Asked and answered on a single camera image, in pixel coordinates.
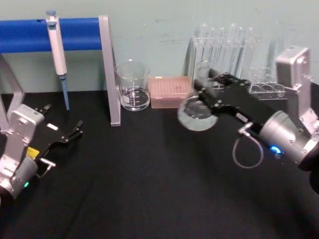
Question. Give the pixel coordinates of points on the blue bar stand grey legs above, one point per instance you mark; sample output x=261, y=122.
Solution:
x=74, y=35

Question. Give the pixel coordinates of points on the black table cloth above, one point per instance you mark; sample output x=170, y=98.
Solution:
x=149, y=179

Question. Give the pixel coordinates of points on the clear acrylic test tube rack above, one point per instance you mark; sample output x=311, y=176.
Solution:
x=268, y=85

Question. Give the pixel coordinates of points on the clear glass test tube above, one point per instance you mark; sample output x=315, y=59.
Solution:
x=233, y=42
x=213, y=42
x=204, y=37
x=241, y=44
x=221, y=44

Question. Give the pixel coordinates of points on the small clear glass beaker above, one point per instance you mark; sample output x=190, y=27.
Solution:
x=194, y=112

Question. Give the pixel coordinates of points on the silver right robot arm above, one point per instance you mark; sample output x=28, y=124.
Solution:
x=286, y=135

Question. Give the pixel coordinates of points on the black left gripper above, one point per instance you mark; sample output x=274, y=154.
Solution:
x=53, y=135

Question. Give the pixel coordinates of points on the white pipette with blue tip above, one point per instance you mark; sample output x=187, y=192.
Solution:
x=57, y=52

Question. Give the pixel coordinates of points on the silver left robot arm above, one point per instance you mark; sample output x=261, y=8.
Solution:
x=17, y=149

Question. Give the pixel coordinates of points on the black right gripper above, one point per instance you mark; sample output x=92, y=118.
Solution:
x=236, y=104

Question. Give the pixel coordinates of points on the large clear graduated glass beaker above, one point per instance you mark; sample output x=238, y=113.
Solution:
x=133, y=84

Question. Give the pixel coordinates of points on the pink pipette tip box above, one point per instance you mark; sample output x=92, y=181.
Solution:
x=169, y=90

